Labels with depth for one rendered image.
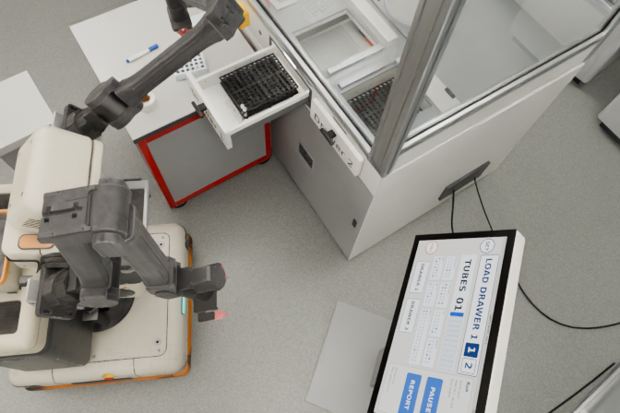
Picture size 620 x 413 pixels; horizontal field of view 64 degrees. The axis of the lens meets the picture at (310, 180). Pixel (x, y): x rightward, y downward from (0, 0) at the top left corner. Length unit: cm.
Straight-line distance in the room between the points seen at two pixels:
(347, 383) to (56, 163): 157
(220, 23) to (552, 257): 208
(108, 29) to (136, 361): 132
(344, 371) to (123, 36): 168
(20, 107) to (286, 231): 126
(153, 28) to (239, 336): 138
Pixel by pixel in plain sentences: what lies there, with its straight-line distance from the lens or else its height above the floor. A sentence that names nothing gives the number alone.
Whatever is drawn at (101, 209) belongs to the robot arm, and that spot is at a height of 163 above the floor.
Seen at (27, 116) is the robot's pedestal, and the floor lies 76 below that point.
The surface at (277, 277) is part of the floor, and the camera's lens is 240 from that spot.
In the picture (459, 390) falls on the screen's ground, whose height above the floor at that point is 115.
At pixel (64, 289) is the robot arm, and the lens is 120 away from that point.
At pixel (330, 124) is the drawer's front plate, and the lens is 166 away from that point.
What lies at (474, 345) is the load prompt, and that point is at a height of 116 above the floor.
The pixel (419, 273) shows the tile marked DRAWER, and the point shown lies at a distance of 141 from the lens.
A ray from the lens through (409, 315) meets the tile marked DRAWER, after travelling 138.
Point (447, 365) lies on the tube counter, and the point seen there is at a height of 112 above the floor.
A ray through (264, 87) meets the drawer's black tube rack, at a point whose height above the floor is 90.
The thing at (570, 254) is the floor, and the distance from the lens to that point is 282.
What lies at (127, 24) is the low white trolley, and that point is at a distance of 223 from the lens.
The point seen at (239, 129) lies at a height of 88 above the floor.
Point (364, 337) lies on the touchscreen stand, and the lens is 233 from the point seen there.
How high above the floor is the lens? 232
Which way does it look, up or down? 64 degrees down
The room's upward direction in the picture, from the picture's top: 6 degrees clockwise
